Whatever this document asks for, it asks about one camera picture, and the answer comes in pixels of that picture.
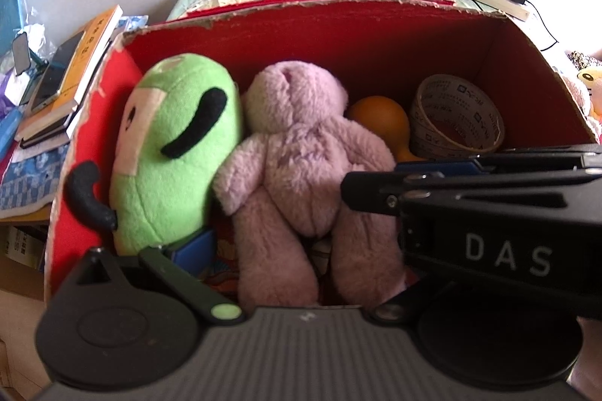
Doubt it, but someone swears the person's right forearm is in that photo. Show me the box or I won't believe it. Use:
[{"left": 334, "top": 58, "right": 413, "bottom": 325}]
[{"left": 571, "top": 319, "right": 602, "bottom": 401}]

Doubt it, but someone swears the yellow orange book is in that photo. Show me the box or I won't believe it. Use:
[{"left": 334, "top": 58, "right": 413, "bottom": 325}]
[{"left": 23, "top": 5, "right": 124, "bottom": 115}]

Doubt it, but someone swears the red cardboard box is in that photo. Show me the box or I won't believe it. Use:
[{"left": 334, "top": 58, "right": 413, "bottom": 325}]
[{"left": 44, "top": 0, "right": 600, "bottom": 308}]

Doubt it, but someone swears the green plush toy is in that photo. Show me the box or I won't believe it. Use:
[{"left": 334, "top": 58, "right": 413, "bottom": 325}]
[{"left": 65, "top": 52, "right": 245, "bottom": 258}]

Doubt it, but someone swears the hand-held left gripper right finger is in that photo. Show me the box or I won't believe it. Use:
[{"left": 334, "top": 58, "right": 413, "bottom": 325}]
[{"left": 364, "top": 281, "right": 452, "bottom": 327}]

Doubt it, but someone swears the small blue box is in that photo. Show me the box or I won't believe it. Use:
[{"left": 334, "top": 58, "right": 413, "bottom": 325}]
[{"left": 0, "top": 108, "right": 24, "bottom": 148}]

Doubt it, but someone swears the brown cardboard box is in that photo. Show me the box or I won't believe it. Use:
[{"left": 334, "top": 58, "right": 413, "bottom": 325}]
[{"left": 0, "top": 225, "right": 50, "bottom": 303}]

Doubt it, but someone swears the dark patterned cloth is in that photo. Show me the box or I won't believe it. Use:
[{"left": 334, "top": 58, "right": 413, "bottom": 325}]
[{"left": 567, "top": 50, "right": 602, "bottom": 70}]

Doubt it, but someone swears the black smartphone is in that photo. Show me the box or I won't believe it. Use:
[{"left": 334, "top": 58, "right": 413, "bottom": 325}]
[{"left": 29, "top": 32, "right": 86, "bottom": 110}]

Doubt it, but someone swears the clear plastic bag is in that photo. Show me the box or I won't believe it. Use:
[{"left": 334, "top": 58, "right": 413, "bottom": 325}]
[{"left": 21, "top": 6, "right": 52, "bottom": 68}]

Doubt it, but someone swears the black phone on stand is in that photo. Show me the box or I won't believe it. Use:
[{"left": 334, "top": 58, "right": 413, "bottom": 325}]
[{"left": 12, "top": 32, "right": 33, "bottom": 76}]

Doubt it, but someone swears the black notebook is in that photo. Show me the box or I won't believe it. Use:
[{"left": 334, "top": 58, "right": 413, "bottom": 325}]
[{"left": 19, "top": 100, "right": 80, "bottom": 149}]

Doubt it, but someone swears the purple tissue pack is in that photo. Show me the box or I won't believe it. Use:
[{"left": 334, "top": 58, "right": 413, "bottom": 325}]
[{"left": 0, "top": 69, "right": 17, "bottom": 112}]

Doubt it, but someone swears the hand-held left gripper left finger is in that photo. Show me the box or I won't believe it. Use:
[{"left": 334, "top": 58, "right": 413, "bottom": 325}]
[{"left": 78, "top": 227, "right": 248, "bottom": 327}]

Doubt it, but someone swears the lilac plush bear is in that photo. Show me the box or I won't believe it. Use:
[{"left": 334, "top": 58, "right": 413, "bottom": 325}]
[{"left": 213, "top": 60, "right": 407, "bottom": 308}]

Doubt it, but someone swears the orange round toy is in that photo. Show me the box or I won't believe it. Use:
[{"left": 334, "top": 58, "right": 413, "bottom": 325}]
[{"left": 347, "top": 95, "right": 426, "bottom": 164}]

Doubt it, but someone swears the wooden side table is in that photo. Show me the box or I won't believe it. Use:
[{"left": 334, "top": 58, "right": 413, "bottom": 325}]
[{"left": 0, "top": 204, "right": 53, "bottom": 225}]

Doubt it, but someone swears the blue plastic bag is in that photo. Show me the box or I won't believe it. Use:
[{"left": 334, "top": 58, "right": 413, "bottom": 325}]
[{"left": 0, "top": 0, "right": 26, "bottom": 58}]

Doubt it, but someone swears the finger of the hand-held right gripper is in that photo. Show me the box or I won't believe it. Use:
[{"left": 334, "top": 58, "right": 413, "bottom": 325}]
[
  {"left": 341, "top": 168, "right": 602, "bottom": 217},
  {"left": 394, "top": 142, "right": 602, "bottom": 175}
]

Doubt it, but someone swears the beige printed tape roll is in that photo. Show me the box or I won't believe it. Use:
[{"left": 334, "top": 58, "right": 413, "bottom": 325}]
[{"left": 408, "top": 74, "right": 506, "bottom": 159}]

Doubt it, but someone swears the yellow plush tiger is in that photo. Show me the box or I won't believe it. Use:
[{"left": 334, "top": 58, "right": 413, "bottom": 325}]
[{"left": 576, "top": 68, "right": 602, "bottom": 120}]

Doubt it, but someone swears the blue pamphlet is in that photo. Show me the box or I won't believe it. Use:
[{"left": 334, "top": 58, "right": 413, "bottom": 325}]
[{"left": 115, "top": 13, "right": 150, "bottom": 36}]

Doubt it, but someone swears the blue patterned cloth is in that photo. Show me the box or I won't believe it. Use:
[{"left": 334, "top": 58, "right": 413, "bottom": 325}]
[{"left": 0, "top": 141, "right": 71, "bottom": 214}]

